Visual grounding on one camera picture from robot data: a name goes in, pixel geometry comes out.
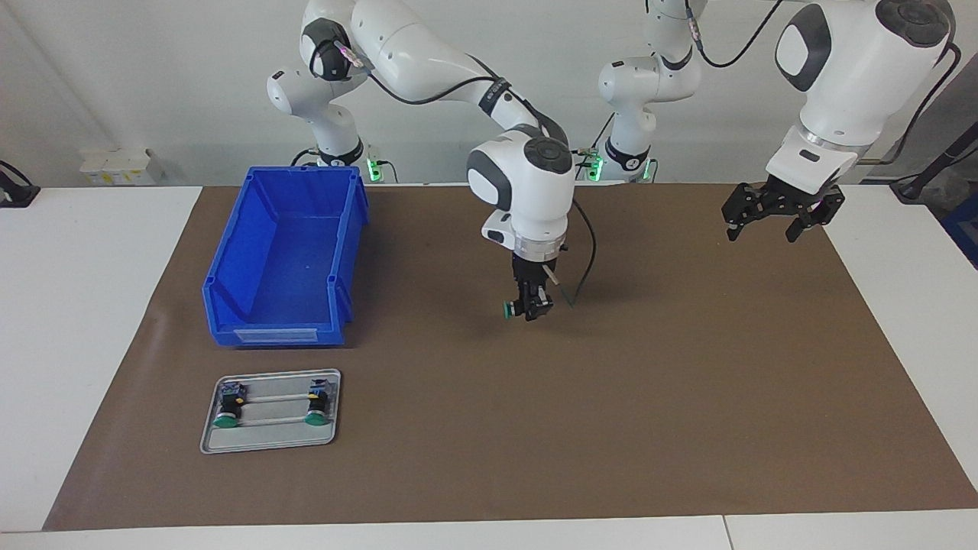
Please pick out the white wall socket box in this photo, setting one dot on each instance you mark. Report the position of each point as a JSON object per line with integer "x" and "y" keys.
{"x": 114, "y": 164}

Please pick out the blue crate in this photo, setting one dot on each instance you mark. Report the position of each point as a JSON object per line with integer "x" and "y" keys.
{"x": 966, "y": 229}

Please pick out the green lit base connector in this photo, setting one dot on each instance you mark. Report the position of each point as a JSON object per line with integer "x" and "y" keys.
{"x": 592, "y": 164}
{"x": 374, "y": 164}

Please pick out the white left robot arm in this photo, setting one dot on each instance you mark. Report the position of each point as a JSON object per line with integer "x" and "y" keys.
{"x": 848, "y": 69}

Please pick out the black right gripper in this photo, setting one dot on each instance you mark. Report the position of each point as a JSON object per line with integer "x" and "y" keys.
{"x": 531, "y": 271}

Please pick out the black tripod leg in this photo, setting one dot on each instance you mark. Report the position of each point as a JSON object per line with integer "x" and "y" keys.
{"x": 928, "y": 172}

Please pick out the thin metal tray rod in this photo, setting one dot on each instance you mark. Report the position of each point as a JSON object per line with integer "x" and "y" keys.
{"x": 273, "y": 420}
{"x": 276, "y": 398}

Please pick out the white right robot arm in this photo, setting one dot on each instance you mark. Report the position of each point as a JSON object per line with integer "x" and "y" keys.
{"x": 428, "y": 53}

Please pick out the blue plastic storage bin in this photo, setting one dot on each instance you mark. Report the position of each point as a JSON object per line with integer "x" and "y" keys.
{"x": 290, "y": 252}

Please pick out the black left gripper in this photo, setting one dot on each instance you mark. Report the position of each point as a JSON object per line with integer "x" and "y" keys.
{"x": 795, "y": 201}

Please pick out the black stand foot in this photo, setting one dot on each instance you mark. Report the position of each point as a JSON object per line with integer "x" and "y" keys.
{"x": 15, "y": 195}

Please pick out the brown table mat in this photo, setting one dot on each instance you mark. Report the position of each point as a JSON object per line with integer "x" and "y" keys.
{"x": 535, "y": 420}

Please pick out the green push button switch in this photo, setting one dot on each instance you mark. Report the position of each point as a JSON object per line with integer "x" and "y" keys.
{"x": 317, "y": 405}
{"x": 506, "y": 308}
{"x": 228, "y": 406}

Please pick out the silver metal tray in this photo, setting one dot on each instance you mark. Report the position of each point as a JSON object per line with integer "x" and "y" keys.
{"x": 267, "y": 439}

